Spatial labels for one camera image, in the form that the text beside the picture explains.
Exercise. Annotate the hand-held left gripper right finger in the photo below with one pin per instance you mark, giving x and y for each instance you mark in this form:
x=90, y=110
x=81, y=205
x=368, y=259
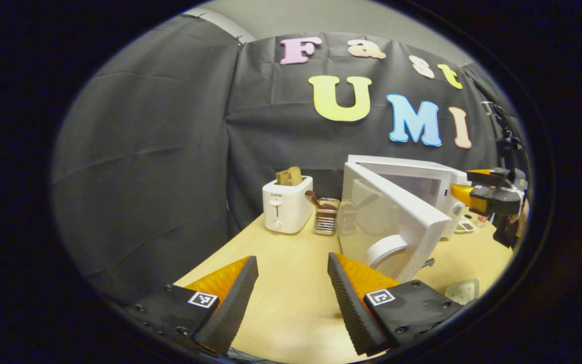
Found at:
x=354, y=308

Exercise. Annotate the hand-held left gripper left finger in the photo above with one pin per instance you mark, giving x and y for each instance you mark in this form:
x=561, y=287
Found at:
x=228, y=308

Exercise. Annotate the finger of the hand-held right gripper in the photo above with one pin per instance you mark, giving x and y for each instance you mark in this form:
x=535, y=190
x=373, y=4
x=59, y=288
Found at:
x=488, y=177
x=462, y=194

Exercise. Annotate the white microwave oven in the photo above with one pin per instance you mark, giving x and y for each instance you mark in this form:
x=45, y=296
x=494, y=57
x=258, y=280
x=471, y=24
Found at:
x=397, y=212

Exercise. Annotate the white divided bean dish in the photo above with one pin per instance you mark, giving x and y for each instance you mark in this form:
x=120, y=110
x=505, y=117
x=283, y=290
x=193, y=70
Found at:
x=465, y=226

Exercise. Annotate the glass jar brown contents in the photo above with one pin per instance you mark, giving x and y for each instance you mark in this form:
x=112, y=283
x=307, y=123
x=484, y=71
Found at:
x=326, y=220

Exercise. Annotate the pale green square plate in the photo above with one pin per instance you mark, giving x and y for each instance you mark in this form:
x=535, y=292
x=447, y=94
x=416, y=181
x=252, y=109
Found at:
x=463, y=291

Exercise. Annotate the white toaster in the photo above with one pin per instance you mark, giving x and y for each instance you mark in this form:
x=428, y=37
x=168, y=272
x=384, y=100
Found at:
x=286, y=207

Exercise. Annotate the brown spoon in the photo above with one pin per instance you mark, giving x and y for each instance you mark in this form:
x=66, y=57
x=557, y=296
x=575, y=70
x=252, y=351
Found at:
x=313, y=198

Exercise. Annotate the brown bread slice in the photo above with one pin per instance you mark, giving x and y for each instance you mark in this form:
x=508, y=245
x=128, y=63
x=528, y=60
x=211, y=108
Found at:
x=289, y=176

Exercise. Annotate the black backdrop cloth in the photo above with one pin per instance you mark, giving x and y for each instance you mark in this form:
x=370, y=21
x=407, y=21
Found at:
x=170, y=151

